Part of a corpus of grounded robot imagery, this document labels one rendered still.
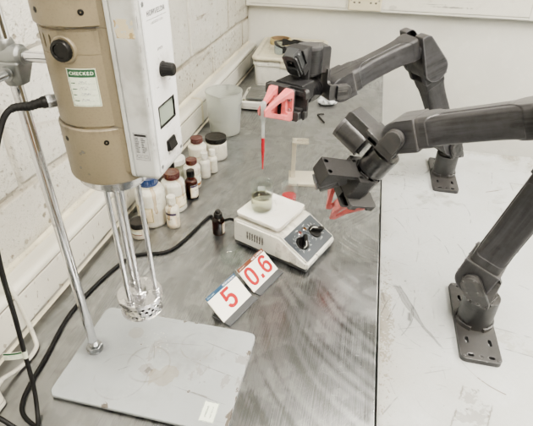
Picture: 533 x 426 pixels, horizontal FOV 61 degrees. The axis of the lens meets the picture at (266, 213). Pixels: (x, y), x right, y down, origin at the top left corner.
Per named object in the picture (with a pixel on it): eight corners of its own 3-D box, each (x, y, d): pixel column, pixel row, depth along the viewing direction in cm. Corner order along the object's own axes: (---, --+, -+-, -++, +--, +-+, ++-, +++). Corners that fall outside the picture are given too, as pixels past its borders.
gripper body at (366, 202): (345, 210, 88) (367, 188, 83) (329, 170, 94) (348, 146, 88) (370, 212, 92) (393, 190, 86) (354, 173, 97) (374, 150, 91)
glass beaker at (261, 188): (245, 208, 105) (245, 177, 101) (266, 201, 108) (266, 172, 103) (258, 221, 101) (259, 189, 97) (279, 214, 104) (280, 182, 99)
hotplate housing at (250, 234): (333, 244, 108) (337, 217, 103) (305, 275, 99) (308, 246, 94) (257, 214, 118) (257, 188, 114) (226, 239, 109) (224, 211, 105)
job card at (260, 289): (283, 272, 99) (283, 258, 97) (260, 296, 93) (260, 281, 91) (261, 262, 102) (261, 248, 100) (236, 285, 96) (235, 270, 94)
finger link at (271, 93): (279, 101, 87) (304, 88, 93) (249, 93, 90) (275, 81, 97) (277, 133, 91) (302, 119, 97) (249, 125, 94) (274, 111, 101)
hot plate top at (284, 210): (306, 208, 107) (306, 204, 106) (278, 232, 98) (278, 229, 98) (264, 192, 112) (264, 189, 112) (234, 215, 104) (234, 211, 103)
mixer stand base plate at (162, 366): (255, 336, 84) (255, 333, 84) (225, 438, 68) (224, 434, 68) (108, 309, 90) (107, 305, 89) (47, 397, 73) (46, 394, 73)
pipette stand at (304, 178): (315, 173, 137) (318, 133, 130) (315, 187, 130) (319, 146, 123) (288, 172, 137) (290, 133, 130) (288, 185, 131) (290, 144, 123)
